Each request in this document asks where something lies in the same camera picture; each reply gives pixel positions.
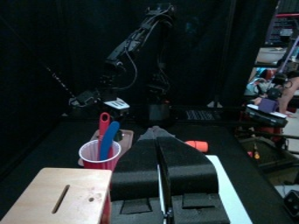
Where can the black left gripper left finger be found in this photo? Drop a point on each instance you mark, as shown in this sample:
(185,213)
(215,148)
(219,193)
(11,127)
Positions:
(133,175)

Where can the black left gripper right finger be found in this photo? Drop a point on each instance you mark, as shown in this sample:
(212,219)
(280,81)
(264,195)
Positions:
(187,175)

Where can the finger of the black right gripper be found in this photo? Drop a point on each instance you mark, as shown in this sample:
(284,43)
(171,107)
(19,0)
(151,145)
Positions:
(124,113)
(116,114)

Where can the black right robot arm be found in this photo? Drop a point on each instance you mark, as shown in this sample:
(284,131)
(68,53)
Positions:
(128,43)

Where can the bare person forearm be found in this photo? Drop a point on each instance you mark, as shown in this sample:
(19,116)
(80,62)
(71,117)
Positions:
(291,93)

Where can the white cutting board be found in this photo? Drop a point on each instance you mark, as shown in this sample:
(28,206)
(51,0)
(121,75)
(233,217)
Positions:
(233,204)

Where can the small black flat block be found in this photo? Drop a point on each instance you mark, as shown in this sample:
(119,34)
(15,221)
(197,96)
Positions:
(119,135)

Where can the blue plastic utensil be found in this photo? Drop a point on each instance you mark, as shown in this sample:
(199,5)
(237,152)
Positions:
(111,137)

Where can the brown wooden tray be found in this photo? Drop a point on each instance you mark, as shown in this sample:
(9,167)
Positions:
(127,140)

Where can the red plastic cup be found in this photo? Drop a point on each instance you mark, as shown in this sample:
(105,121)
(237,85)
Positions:
(93,163)

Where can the black printed label panel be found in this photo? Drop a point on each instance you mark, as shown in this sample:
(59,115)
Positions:
(200,115)

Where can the black mesh crate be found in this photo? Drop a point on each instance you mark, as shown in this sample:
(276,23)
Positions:
(272,154)

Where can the wooden box with slot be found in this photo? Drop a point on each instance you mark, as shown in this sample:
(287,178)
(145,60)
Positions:
(39,198)

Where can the black and white flat device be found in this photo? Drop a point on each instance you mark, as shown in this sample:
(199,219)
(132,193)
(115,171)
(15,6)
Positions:
(264,116)

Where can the small black box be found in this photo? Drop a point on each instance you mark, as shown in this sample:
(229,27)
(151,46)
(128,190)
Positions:
(291,204)

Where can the purple block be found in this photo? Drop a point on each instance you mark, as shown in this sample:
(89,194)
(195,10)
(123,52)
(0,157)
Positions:
(268,105)

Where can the white bowl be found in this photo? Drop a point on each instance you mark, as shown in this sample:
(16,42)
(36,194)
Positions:
(272,55)

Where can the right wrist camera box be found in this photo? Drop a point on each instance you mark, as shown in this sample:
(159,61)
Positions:
(83,98)

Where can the white frame clamp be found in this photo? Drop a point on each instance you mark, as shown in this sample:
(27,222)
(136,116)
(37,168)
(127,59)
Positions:
(213,105)

